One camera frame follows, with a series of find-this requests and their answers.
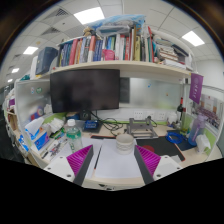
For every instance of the clear plastic water bottle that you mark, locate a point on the clear plastic water bottle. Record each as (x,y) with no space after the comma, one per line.
(73,135)

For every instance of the dark blue box on shelf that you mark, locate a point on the dark blue box on shelf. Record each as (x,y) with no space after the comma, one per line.
(45,58)

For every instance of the blue small device box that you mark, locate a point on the blue small device box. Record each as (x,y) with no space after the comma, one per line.
(91,125)

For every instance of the white ribbed cup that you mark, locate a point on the white ribbed cup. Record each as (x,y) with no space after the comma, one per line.
(124,143)

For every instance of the stack of books right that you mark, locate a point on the stack of books right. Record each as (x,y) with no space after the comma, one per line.
(171,54)

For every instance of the black computer monitor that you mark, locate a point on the black computer monitor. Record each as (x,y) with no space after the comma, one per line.
(85,89)

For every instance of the white crumpled tissue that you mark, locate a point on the white crumpled tissue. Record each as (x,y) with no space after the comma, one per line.
(202,143)

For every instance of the blue tissue box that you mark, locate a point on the blue tissue box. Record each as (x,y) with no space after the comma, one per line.
(37,133)

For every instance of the purple translucent water bottle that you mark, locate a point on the purple translucent water bottle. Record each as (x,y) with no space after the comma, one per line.
(197,129)

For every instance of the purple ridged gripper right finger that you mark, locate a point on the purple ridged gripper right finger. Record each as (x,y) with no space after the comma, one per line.
(147,162)

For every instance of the dark bottle with red cap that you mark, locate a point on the dark bottle with red cap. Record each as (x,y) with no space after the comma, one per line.
(180,111)

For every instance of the black mouse pad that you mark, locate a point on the black mouse pad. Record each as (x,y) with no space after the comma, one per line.
(161,146)

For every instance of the grey metal laptop stand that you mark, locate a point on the grey metal laptop stand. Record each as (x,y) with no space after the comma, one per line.
(141,129)

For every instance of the row of colourful books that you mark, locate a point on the row of colourful books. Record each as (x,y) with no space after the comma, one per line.
(131,45)

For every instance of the white paper sheet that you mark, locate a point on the white paper sheet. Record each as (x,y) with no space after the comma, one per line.
(111,164)

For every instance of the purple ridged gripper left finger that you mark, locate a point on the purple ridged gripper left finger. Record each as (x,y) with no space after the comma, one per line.
(79,163)

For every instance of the purple hanging banner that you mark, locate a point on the purple hanging banner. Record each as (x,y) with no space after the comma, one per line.
(196,87)

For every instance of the white wooden shelf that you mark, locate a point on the white wooden shelf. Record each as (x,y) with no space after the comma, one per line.
(131,67)

